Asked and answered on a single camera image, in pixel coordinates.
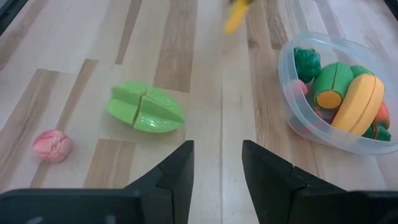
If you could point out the clear plastic tupperware container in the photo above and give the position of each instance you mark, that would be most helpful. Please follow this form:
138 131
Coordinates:
342 141

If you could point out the large pink plush cube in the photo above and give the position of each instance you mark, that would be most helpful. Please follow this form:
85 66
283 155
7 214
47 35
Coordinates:
53 146

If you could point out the yellow toy banana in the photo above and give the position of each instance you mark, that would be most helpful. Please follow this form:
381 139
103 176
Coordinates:
357 105

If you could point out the green toy cucumber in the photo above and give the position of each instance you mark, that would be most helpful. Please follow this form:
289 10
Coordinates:
360 71

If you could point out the dark green toy bell pepper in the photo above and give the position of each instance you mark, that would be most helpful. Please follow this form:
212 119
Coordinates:
308 65

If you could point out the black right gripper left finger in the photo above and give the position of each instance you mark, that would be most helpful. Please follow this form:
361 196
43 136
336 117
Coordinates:
168 199

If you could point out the green toy squash orange core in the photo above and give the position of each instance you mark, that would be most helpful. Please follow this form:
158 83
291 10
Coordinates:
332 82

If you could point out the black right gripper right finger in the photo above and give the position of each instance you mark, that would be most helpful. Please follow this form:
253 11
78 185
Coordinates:
286 199

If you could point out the black table edge rail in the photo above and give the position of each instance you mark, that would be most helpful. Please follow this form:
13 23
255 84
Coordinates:
7 11

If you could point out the small red-pink cube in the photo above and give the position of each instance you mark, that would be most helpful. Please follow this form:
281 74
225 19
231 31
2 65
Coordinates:
299 87

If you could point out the small yellow toy pepper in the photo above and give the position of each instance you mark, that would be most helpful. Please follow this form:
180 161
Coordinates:
236 17

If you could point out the light green toy starfruit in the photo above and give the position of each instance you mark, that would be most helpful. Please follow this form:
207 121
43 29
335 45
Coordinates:
146 107

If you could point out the orange toy carrot green top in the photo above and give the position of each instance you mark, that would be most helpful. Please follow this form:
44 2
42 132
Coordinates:
383 115

